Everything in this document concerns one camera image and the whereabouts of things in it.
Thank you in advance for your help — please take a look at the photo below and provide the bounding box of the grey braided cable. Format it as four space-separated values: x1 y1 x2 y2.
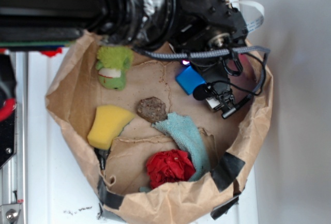
133 45 271 97

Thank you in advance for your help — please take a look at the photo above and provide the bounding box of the white flat ribbon cable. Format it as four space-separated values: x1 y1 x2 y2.
230 0 266 33

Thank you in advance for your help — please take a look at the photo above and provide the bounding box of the black metal bracket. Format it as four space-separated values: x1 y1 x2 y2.
1 54 17 168

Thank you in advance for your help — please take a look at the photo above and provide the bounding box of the teal knitted cloth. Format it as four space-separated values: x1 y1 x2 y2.
139 112 211 192

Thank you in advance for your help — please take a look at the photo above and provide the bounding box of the blue wooden block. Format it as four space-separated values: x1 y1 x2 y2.
175 66 205 95

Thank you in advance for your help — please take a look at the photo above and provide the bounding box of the green plush toy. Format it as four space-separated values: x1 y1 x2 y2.
95 46 133 91

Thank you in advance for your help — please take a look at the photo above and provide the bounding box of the yellow sponge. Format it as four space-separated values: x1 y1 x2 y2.
87 104 135 150

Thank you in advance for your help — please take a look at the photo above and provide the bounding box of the aluminium frame rail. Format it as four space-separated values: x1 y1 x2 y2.
1 51 28 223

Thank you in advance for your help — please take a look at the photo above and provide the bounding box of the red crumpled paper ball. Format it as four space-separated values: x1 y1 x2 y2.
146 150 196 189

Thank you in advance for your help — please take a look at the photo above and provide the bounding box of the brown rock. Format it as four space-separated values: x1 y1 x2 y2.
137 97 167 123

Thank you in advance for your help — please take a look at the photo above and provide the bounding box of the thin black cable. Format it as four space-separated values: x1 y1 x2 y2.
206 50 268 98

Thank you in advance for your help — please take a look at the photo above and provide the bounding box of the brown paper bag tray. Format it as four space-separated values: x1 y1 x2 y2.
46 33 274 223

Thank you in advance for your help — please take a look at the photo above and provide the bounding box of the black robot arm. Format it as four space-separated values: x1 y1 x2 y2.
1 0 249 118

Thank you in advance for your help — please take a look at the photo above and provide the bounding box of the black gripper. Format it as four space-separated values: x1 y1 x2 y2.
190 52 244 119

